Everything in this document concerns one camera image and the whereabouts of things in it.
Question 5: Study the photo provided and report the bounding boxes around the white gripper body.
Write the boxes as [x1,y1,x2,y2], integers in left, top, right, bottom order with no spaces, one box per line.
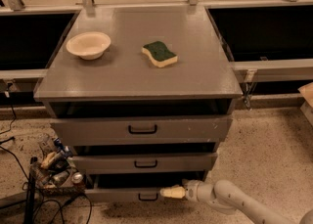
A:
[183,180,216,202]

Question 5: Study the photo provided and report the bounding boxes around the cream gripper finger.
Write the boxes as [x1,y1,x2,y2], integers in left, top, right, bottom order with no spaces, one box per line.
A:
[159,185,185,199]

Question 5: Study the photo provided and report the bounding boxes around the grey bottom drawer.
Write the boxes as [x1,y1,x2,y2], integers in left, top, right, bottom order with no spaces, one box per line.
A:
[83,171,208,203]

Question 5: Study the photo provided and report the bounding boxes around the grey drawer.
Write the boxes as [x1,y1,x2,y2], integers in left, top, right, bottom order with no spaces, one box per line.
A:
[83,171,208,203]
[51,115,232,146]
[72,153,217,174]

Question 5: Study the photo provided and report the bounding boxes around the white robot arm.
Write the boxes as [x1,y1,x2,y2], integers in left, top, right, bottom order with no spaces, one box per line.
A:
[159,180,295,224]

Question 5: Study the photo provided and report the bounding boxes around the grey middle drawer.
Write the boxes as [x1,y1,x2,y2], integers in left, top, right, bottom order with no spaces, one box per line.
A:
[72,153,217,174]

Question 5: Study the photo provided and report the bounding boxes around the grey drawer cabinet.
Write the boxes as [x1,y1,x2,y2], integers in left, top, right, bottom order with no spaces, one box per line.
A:
[34,6,242,202]

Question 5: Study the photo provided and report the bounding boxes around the grey top drawer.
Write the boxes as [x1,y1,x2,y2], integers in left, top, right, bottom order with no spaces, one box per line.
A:
[51,115,232,146]

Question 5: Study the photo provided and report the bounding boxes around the silver can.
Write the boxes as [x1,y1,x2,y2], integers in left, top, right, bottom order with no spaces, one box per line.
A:
[71,172,84,185]

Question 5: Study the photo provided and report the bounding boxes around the tray of cluttered items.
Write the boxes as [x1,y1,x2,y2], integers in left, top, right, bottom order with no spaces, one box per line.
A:
[30,134,85,196]

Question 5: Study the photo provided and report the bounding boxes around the green yellow sponge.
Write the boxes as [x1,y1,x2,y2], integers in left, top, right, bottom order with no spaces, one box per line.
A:
[142,41,178,68]

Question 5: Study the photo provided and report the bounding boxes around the wooden box at right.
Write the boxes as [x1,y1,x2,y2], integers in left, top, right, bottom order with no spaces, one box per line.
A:
[298,82,313,126]

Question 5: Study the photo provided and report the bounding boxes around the white bowl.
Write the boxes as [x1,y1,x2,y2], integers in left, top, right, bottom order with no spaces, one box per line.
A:
[67,31,112,60]

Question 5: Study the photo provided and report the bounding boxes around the black cables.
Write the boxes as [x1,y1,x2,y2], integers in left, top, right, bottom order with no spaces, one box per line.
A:
[0,82,94,224]

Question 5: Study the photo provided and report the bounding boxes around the metal railing frame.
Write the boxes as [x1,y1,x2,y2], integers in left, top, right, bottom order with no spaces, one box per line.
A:
[1,0,312,85]

